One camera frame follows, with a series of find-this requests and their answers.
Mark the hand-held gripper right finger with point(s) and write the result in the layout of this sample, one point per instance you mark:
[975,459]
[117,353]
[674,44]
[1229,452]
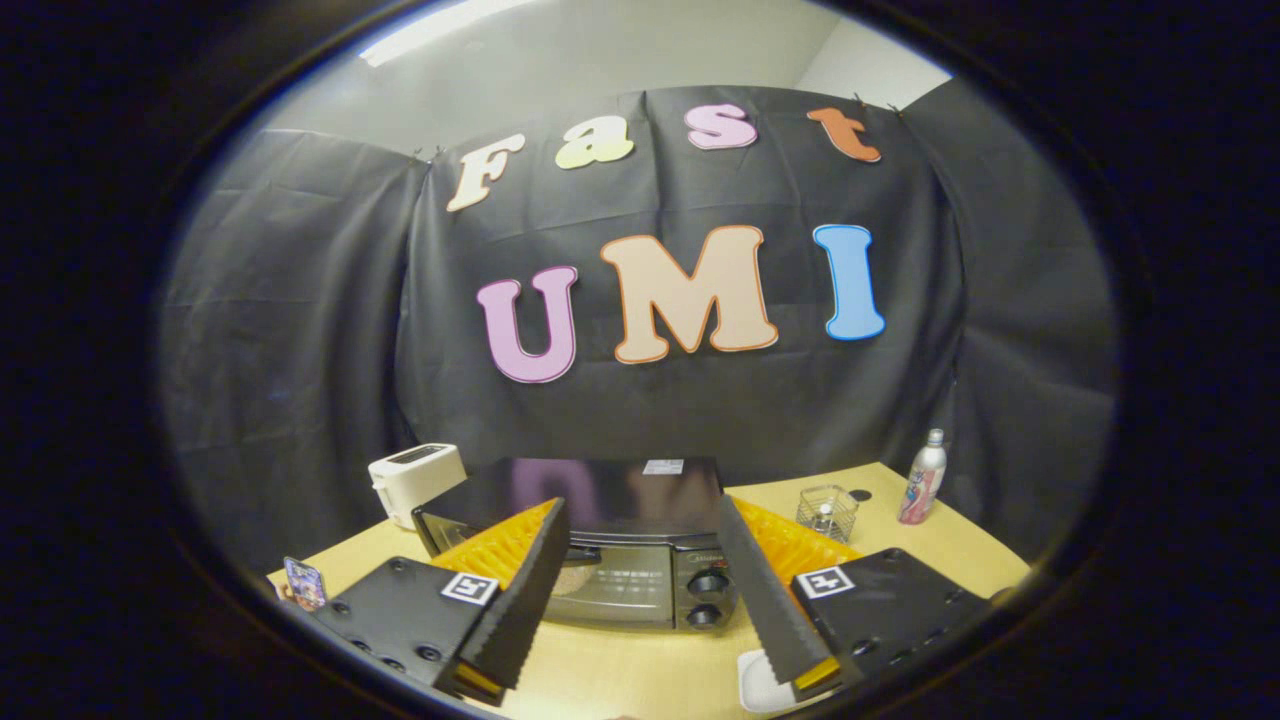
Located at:
[765,600]

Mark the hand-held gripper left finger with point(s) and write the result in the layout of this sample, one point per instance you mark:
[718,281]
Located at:
[525,600]

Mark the black toaster oven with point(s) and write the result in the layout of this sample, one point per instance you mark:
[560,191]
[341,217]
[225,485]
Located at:
[620,500]

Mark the white bread toaster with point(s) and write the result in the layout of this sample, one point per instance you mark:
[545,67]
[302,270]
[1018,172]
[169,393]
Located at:
[415,480]

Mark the white plate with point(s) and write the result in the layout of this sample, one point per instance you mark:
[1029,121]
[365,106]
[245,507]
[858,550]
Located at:
[760,685]

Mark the small utensil in holder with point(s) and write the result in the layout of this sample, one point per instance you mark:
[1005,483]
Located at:
[824,517]

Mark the pink and white bottle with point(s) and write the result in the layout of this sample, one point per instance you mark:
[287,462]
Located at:
[922,480]

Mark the smartphone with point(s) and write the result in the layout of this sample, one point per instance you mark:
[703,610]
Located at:
[305,583]

